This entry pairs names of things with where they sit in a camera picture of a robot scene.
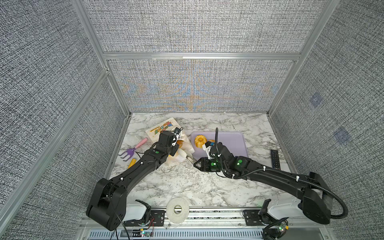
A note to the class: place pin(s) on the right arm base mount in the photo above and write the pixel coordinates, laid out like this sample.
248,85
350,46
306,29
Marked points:
274,229

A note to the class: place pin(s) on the black remote control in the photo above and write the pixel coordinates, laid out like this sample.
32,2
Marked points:
275,159

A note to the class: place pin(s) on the purple toy garden fork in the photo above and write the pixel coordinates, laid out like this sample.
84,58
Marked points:
128,154

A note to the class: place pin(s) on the white tape roll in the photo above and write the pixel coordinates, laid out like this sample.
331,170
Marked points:
178,210

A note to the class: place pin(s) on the aluminium front rail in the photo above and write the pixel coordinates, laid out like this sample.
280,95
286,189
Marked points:
202,223

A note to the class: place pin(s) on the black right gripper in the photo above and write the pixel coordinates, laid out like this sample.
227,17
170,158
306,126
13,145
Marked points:
203,164

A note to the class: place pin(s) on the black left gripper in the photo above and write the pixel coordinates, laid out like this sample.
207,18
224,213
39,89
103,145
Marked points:
175,147

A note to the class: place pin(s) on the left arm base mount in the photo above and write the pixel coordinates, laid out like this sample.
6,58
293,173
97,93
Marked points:
139,213

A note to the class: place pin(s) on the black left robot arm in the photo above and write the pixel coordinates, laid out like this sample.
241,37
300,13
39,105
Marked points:
108,204

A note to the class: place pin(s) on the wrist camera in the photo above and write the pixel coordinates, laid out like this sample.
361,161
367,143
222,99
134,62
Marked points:
178,133
207,147

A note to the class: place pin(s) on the lilac plastic tray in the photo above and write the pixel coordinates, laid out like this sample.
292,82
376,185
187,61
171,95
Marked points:
234,141

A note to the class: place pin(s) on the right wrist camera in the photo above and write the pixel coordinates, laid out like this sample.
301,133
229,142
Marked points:
207,147

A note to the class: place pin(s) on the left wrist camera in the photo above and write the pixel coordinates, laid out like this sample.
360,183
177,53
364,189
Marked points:
178,133

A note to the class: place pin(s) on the white printed paper bag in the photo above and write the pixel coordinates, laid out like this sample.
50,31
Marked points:
185,151

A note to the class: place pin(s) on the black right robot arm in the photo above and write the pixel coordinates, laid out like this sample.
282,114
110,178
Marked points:
316,201

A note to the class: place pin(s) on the yellow bundt fake bread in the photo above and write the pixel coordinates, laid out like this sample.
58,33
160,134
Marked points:
200,140

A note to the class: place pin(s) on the yellow toy tool handle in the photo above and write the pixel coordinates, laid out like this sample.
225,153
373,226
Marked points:
133,161

